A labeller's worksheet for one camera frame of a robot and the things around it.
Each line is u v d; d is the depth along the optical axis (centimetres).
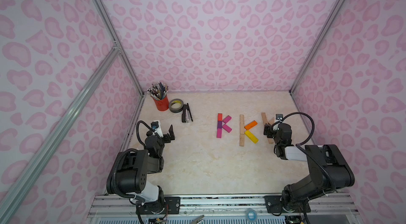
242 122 102
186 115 106
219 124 102
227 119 104
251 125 101
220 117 106
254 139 95
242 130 100
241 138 95
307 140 68
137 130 64
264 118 106
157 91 99
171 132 84
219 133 98
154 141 69
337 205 74
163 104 107
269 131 83
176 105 112
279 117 82
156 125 77
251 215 72
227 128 101
